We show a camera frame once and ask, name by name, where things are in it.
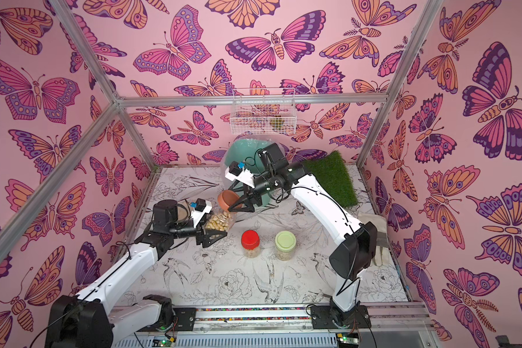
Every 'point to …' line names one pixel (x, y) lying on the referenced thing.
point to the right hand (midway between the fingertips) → (233, 195)
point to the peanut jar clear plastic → (220, 220)
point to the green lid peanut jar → (285, 243)
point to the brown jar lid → (226, 198)
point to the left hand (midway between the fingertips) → (224, 223)
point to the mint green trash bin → (244, 152)
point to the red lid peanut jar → (250, 241)
